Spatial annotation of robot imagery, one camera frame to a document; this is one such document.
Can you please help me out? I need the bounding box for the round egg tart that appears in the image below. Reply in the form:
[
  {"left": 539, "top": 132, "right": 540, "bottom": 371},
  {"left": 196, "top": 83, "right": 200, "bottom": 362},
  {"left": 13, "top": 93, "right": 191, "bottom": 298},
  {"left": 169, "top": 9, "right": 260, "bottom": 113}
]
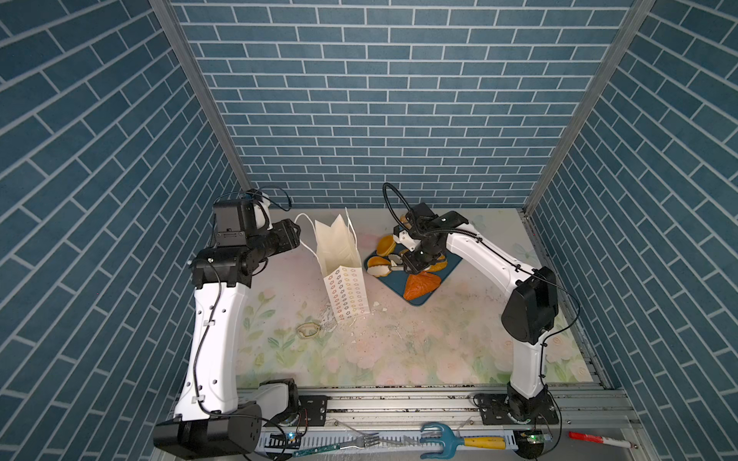
[
  {"left": 366, "top": 257, "right": 391, "bottom": 272},
  {"left": 376, "top": 234, "right": 397, "bottom": 257}
]

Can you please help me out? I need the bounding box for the orange triangular bread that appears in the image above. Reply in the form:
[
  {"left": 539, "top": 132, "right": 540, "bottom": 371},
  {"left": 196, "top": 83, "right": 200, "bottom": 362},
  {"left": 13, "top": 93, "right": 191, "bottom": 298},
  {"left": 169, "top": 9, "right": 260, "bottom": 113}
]
[{"left": 403, "top": 272, "right": 442, "bottom": 302}]

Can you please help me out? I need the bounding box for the white printed paper bag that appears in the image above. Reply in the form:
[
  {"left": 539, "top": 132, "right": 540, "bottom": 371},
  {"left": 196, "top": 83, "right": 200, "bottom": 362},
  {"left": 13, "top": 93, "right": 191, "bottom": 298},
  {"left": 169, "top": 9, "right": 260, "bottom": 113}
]
[{"left": 294, "top": 209, "right": 371, "bottom": 324}]

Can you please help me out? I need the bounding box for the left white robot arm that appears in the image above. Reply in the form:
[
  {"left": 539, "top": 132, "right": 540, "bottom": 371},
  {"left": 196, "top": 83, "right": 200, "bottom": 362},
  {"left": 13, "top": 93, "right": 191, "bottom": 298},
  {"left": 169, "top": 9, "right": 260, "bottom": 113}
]
[{"left": 152, "top": 219, "right": 300, "bottom": 460}]

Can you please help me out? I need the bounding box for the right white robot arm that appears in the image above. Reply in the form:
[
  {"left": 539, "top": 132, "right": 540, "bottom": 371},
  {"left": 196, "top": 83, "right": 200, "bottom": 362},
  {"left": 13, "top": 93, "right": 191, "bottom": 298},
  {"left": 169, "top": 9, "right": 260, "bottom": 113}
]
[{"left": 389, "top": 203, "right": 558, "bottom": 424}]

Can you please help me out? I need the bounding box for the large oval seeded bread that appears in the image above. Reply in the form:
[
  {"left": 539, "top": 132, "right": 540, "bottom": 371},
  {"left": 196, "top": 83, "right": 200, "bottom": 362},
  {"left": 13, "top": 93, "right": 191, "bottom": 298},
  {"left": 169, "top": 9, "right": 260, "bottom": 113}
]
[{"left": 425, "top": 259, "right": 448, "bottom": 273}]

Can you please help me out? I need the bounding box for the dark blue tray mat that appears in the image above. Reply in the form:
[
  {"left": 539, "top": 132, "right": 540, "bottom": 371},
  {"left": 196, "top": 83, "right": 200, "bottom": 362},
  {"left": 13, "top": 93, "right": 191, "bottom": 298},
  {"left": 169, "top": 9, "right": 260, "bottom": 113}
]
[{"left": 363, "top": 244, "right": 461, "bottom": 307}]

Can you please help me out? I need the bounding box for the red white marker pen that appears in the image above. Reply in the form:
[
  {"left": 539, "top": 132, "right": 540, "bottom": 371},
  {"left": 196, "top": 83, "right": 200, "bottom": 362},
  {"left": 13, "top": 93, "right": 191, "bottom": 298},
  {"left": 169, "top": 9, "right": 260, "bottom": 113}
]
[{"left": 568, "top": 431, "right": 638, "bottom": 449}]

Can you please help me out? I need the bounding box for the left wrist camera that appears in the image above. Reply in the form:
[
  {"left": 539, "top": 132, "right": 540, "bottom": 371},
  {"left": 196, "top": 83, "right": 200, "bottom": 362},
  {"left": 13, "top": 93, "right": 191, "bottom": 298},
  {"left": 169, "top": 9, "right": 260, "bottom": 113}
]
[{"left": 213, "top": 199, "right": 256, "bottom": 247}]

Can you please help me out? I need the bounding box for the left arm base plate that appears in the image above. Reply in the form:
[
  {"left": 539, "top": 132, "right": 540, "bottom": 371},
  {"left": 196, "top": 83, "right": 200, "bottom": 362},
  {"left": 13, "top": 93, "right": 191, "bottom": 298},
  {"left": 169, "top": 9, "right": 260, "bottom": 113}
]
[{"left": 263, "top": 395, "right": 329, "bottom": 428}]

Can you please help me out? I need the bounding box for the metal fork green handle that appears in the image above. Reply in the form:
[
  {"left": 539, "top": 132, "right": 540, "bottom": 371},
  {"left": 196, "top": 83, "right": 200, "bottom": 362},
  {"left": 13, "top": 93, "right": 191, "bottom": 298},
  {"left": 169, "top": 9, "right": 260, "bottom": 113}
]
[{"left": 292, "top": 433, "right": 381, "bottom": 458}]

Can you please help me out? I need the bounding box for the teal fork tool yellow handle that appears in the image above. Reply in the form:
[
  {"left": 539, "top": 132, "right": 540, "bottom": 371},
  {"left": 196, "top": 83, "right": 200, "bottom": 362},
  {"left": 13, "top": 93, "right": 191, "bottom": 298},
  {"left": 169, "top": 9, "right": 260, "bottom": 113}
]
[{"left": 419, "top": 423, "right": 507, "bottom": 460}]

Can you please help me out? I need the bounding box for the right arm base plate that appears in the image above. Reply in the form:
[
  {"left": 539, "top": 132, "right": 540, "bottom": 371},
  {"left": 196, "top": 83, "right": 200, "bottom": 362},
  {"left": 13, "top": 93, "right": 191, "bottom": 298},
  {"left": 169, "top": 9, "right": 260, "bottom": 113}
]
[{"left": 472, "top": 391, "right": 560, "bottom": 426}]

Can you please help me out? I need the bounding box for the aluminium rail frame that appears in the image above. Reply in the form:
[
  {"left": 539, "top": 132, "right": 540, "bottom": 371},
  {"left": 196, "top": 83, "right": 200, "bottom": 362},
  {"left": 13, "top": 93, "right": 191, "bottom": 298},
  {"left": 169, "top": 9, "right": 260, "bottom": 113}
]
[{"left": 160, "top": 387, "right": 647, "bottom": 439}]

